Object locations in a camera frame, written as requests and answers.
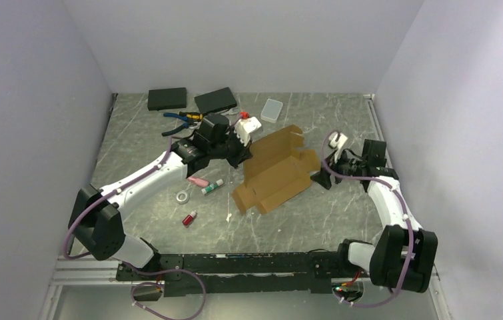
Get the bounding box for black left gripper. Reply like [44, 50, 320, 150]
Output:
[209, 126, 253, 169]

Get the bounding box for brown cardboard paper box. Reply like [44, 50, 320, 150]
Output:
[232, 125, 321, 214]

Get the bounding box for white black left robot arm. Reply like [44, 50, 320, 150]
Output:
[63, 113, 262, 280]

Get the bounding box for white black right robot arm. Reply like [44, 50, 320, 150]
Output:
[311, 131, 438, 293]

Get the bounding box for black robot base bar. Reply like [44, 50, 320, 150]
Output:
[116, 250, 364, 297]

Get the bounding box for black flat box right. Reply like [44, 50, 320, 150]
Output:
[194, 87, 237, 115]

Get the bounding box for black flat box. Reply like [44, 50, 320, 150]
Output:
[194, 87, 237, 115]
[147, 87, 187, 111]

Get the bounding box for black flat box left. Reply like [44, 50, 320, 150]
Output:
[147, 87, 187, 111]

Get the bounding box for green white glue stick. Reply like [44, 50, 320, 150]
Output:
[201, 179, 225, 195]

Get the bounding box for silver wrench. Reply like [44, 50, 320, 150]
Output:
[225, 108, 240, 116]

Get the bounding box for pink plastic tube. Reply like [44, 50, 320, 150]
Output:
[187, 177, 210, 188]

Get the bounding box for translucent white plastic container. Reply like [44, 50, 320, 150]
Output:
[260, 98, 283, 123]

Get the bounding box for silver tape roll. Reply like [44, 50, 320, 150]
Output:
[175, 191, 190, 205]

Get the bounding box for small red bottle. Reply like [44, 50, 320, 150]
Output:
[182, 211, 197, 227]

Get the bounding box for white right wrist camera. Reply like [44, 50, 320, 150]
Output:
[328, 132, 348, 151]

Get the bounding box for blue handled pliers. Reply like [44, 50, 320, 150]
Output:
[161, 112, 197, 137]

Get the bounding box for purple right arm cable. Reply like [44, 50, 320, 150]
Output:
[320, 129, 416, 309]

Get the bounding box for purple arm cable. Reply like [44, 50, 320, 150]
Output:
[320, 129, 416, 309]
[63, 115, 208, 320]

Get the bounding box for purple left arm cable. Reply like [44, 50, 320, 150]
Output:
[63, 115, 208, 320]

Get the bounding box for aluminium frame rail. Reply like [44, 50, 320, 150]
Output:
[39, 256, 452, 319]

